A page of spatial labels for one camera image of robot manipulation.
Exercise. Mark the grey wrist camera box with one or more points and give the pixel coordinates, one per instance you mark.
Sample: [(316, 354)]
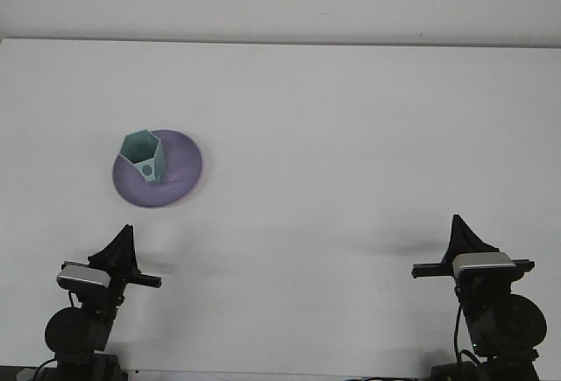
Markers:
[(482, 263), (82, 276)]

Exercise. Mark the pale purple round plate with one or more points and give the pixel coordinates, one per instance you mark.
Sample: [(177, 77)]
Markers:
[(184, 166)]

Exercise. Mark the pale blue angular cup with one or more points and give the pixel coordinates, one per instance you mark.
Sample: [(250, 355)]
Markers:
[(140, 146)]

